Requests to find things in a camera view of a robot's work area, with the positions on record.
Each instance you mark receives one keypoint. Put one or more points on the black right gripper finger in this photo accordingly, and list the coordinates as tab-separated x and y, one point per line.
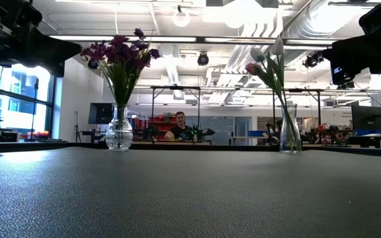
352	56
342	76

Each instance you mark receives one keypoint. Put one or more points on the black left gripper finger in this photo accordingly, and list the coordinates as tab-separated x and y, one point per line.
51	49
59	70

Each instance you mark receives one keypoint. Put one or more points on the magenta artificial flower bunch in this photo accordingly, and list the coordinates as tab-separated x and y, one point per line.
119	40

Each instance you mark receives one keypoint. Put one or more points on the white artificial tulip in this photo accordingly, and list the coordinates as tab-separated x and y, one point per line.
278	46
256	54

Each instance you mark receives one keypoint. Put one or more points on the slim clear glass vase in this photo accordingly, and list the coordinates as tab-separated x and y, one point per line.
290	135

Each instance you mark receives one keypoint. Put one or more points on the round clear glass vase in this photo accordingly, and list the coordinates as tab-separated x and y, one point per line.
119	132

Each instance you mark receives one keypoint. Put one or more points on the background robot arm green light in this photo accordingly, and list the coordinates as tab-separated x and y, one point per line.
198	132

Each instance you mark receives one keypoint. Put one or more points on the black ceiling spotlight cluster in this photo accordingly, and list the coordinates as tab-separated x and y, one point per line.
313	59

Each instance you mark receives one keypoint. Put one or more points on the large window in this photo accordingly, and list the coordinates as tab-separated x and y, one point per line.
22	96

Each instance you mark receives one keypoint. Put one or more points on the dark desk monitor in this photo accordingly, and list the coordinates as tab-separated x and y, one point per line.
365	117

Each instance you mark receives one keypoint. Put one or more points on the black monitor on stand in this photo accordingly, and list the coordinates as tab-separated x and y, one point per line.
99	114

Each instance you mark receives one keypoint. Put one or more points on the thin black tripod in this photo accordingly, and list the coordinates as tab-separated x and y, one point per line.
77	127

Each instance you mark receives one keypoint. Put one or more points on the red storage shelf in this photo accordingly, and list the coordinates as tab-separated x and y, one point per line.
157	122

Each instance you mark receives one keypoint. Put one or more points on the round white pendant lamp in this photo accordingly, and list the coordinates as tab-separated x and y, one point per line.
181	18

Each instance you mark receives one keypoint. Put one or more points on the person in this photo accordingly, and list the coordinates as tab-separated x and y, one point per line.
179	129

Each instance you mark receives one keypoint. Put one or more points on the overhead light strip crossbar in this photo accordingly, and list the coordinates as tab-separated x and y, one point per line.
210	39

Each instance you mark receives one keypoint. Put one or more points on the silver ventilation duct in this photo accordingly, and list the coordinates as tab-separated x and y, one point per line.
303	23

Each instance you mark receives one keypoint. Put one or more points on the black frame workstation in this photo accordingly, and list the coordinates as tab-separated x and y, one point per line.
177	88

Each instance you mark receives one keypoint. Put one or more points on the black ceiling camera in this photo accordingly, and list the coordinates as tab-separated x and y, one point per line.
203	59

